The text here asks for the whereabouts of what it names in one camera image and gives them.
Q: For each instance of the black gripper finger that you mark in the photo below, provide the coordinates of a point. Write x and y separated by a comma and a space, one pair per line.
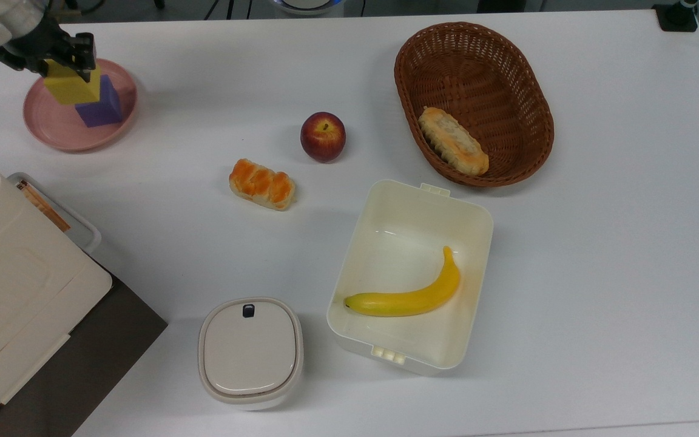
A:
39, 67
86, 54

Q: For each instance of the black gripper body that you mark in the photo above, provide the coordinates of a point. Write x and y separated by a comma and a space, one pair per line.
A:
46, 45

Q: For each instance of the yellow foam cube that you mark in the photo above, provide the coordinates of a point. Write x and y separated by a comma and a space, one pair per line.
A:
71, 85

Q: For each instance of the purple foam cube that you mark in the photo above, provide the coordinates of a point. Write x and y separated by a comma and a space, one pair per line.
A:
104, 106

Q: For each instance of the pink plastic plate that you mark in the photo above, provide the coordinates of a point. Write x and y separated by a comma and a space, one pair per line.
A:
52, 127

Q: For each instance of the clear plastic box with sticks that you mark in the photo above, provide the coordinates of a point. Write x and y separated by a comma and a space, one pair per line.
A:
67, 212

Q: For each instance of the orange glazed bread roll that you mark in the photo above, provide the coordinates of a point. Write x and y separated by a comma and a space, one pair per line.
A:
261, 184

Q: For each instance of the white boxy appliance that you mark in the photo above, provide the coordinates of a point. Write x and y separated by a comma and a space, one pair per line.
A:
10, 291

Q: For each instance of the white and blue round device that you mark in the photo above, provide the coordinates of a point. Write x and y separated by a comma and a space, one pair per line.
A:
307, 5

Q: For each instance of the red apple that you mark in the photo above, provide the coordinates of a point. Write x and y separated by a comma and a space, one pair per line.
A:
323, 137

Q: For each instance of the dark brown tray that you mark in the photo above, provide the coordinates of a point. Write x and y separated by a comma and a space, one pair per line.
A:
94, 364

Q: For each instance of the round white lidded container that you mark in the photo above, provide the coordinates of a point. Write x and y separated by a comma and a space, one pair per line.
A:
250, 353

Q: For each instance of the white rectangular plastic container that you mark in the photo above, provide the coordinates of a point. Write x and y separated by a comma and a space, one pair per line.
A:
398, 243

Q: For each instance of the long pale bread loaf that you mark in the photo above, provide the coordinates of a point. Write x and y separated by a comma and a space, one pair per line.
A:
452, 141

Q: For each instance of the yellow banana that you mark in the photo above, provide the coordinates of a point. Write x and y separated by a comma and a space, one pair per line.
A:
410, 297

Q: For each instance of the brown wicker basket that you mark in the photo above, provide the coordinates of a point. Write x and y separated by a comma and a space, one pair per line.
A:
507, 79

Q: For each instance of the black clamp mount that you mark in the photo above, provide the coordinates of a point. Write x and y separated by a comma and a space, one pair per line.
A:
677, 15

